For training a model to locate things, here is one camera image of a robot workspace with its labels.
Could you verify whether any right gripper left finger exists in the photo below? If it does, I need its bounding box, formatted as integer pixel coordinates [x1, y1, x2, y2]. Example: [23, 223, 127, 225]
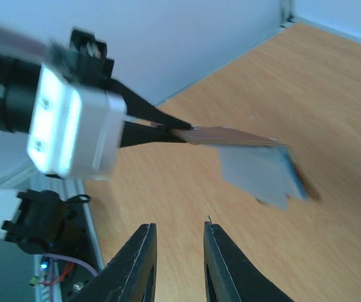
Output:
[71, 223, 157, 302]

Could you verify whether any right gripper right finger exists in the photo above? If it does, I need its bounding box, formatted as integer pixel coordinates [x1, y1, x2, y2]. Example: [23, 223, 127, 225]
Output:
[203, 221, 292, 302]

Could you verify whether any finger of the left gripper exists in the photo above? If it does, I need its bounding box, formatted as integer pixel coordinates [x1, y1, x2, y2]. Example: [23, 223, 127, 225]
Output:
[119, 121, 186, 148]
[107, 79, 192, 130]

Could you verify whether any brown leather card holder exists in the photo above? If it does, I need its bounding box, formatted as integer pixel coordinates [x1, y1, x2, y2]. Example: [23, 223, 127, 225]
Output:
[171, 126, 321, 201]

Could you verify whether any light blue card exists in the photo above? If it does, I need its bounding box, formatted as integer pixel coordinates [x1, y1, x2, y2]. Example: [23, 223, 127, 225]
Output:
[217, 145, 309, 210]

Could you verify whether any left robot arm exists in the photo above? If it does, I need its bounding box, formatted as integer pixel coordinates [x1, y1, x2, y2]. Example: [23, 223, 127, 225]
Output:
[0, 43, 192, 255]

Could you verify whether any left small circuit board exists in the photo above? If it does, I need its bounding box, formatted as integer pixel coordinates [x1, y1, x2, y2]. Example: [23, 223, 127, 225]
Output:
[29, 255, 50, 287]

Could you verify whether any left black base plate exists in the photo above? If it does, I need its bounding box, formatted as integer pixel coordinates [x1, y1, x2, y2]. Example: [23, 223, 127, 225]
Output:
[60, 219, 101, 301]

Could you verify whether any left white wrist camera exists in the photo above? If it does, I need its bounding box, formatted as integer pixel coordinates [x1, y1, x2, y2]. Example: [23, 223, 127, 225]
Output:
[26, 65, 127, 180]

